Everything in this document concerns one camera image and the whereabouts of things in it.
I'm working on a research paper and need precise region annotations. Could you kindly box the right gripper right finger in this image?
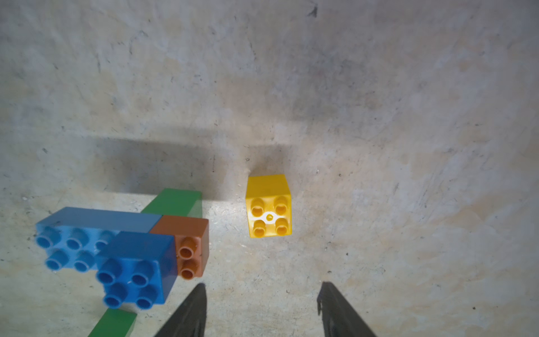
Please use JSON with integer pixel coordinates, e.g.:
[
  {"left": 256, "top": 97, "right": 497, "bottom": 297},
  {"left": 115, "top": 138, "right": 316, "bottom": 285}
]
[{"left": 317, "top": 282, "right": 376, "bottom": 337}]

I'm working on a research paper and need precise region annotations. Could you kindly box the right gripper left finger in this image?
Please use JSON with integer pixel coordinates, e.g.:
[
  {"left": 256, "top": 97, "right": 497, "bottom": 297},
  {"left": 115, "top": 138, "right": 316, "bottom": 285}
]
[{"left": 154, "top": 283, "right": 207, "bottom": 337}]

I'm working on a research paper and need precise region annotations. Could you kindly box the dark blue lego brick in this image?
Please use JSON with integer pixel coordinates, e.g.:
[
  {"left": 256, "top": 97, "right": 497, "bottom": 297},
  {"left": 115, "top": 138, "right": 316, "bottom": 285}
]
[{"left": 95, "top": 232, "right": 178, "bottom": 310}]

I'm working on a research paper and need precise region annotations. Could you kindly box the orange lego brick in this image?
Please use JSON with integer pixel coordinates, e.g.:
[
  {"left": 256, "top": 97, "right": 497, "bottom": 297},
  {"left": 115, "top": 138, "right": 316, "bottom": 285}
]
[{"left": 150, "top": 215, "right": 210, "bottom": 280}]

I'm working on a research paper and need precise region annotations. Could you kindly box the green lego brick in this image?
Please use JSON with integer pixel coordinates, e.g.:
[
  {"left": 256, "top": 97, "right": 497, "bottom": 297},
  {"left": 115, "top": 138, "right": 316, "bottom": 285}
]
[
  {"left": 88, "top": 308, "right": 137, "bottom": 337},
  {"left": 141, "top": 188, "right": 203, "bottom": 218}
]

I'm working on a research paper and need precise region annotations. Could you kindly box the yellow lego brick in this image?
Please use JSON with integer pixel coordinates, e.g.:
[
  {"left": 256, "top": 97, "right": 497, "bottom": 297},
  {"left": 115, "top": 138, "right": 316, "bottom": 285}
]
[{"left": 246, "top": 174, "right": 293, "bottom": 238}]

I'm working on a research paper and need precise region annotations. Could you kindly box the light blue long lego brick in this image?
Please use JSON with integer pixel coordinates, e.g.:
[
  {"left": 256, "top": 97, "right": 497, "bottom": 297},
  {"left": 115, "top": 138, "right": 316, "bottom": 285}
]
[{"left": 35, "top": 207, "right": 161, "bottom": 272}]

